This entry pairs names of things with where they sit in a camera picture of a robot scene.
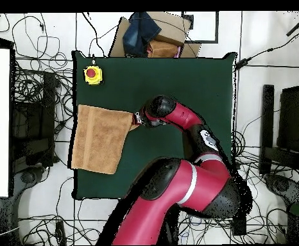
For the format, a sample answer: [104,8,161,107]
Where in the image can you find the dark green tablecloth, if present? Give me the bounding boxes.
[71,50,238,202]

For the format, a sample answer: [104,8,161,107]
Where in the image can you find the blue denim jeans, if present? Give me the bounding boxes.
[122,12,163,58]

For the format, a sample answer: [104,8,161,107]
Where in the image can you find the black power strip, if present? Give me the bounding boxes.
[231,212,248,237]

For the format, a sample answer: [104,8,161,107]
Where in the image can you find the brown cardboard box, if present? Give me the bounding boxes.
[108,11,202,59]

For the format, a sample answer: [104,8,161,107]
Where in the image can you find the yellow emergency stop button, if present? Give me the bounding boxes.
[83,65,105,86]

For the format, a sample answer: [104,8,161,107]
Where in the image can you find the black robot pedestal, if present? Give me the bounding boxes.
[163,204,180,245]

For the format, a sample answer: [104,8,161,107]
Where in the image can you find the long black flat bar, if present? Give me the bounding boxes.
[259,84,275,177]

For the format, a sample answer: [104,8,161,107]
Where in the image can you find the tan terry towel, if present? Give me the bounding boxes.
[71,104,141,176]

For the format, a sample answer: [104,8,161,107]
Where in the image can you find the black power adapter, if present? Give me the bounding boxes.
[234,58,252,72]

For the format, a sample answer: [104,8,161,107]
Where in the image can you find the grey stand base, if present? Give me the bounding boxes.
[9,163,53,208]

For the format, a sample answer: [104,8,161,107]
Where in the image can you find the dark stand base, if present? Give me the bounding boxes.
[264,173,299,215]

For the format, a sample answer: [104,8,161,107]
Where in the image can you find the light brown folded cloth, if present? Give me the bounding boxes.
[147,40,180,59]

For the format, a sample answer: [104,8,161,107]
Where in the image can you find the black round foot knob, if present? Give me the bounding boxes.
[21,170,36,185]
[273,177,290,193]

